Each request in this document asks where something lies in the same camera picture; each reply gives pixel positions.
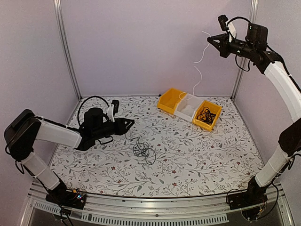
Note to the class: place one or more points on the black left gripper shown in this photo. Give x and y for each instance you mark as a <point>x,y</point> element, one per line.
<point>121,127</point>

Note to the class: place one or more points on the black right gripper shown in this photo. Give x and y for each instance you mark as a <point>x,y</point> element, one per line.
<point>223,47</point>

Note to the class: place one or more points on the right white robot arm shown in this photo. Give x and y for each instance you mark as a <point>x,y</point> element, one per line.
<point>272,66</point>

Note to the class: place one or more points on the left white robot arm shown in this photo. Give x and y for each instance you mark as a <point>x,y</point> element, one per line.
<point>27,128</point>

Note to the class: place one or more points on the left yellow plastic bin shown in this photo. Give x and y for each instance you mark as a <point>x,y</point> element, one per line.
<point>169,100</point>

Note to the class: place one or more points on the yellow plastic bin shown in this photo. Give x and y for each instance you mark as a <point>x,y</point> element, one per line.
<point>207,115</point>
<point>169,100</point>

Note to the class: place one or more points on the white translucent plastic bin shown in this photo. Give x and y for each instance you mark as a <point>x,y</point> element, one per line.
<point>188,106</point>

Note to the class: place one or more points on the right yellow plastic bin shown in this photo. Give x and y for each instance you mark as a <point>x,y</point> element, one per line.
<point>207,115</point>

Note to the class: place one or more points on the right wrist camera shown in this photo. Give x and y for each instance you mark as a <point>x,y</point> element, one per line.
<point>228,27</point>

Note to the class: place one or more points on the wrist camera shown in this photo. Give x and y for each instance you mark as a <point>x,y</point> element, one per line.
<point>112,110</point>
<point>228,27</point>

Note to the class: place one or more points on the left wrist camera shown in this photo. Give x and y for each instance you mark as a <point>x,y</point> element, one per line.
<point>112,110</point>

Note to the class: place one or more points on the right aluminium frame post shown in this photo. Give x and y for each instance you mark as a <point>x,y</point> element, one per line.
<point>244,52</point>

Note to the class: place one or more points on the aluminium frame post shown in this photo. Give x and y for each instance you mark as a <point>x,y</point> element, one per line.
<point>65,47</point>
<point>244,52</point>

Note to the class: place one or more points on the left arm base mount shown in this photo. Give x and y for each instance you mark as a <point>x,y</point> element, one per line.
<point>69,198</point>

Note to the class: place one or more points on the aluminium front rail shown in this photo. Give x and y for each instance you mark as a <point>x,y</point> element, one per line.
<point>105,210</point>

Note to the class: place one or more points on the left aluminium frame post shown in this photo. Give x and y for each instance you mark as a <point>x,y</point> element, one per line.
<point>65,47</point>

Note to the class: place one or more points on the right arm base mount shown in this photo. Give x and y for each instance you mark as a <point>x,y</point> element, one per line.
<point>253,199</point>

